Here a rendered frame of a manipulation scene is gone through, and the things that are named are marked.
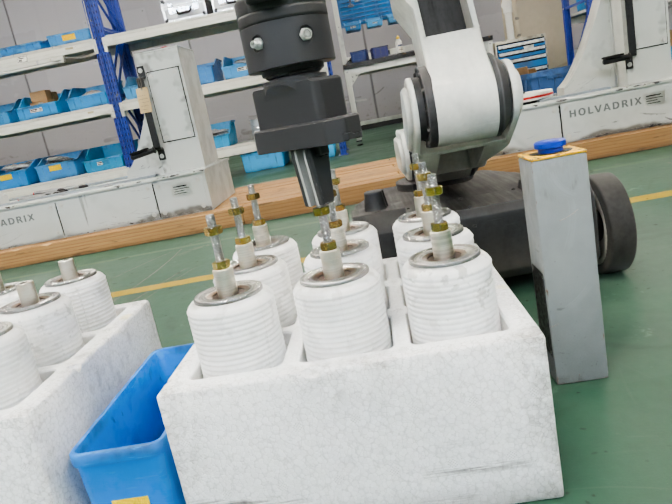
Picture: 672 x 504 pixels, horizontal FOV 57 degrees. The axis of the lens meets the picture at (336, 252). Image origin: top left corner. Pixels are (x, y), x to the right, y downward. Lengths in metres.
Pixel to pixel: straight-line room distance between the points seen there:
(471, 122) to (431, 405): 0.58
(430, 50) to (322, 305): 0.61
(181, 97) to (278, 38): 2.28
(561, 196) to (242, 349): 0.45
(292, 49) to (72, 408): 0.49
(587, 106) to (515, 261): 1.73
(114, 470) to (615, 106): 2.56
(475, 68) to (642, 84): 1.93
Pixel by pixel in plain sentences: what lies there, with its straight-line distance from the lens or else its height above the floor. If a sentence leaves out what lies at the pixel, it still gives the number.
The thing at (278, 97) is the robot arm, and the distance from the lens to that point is 0.63.
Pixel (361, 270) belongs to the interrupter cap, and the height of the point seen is 0.25.
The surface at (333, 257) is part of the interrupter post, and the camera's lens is 0.65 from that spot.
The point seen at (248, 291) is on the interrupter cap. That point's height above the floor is 0.25.
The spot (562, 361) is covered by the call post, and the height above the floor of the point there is 0.03.
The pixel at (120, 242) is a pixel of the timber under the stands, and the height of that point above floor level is 0.02.
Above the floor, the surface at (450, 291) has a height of 0.23.
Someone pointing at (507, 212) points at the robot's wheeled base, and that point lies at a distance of 1.21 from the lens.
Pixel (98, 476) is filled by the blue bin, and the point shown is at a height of 0.09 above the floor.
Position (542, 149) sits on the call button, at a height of 0.32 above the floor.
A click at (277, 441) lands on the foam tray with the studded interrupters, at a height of 0.11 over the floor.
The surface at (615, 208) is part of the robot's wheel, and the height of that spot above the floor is 0.15.
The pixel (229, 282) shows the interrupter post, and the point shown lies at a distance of 0.68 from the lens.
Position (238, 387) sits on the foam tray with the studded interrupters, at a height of 0.18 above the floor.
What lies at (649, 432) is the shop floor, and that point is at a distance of 0.83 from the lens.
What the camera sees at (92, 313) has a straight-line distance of 0.99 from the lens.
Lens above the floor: 0.43
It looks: 13 degrees down
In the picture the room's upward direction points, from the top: 11 degrees counter-clockwise
